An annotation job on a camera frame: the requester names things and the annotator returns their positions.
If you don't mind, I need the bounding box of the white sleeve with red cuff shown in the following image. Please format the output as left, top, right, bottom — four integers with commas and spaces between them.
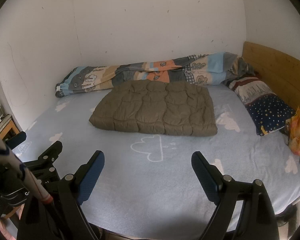
0, 139, 53, 204

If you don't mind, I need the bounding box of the wooden bedside shelf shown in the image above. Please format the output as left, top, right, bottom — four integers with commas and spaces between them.
0, 104, 20, 140

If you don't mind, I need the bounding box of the wooden headboard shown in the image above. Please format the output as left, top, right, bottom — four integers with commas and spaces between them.
242, 41, 300, 109

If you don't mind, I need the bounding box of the olive green puffer jacket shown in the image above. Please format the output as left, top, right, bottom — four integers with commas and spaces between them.
89, 80, 217, 137

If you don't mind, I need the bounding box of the light blue cloud bedsheet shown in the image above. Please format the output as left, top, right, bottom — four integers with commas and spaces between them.
14, 85, 300, 239

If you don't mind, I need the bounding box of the patchwork cartoon rolled duvet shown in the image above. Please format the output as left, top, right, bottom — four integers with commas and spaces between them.
55, 52, 254, 98

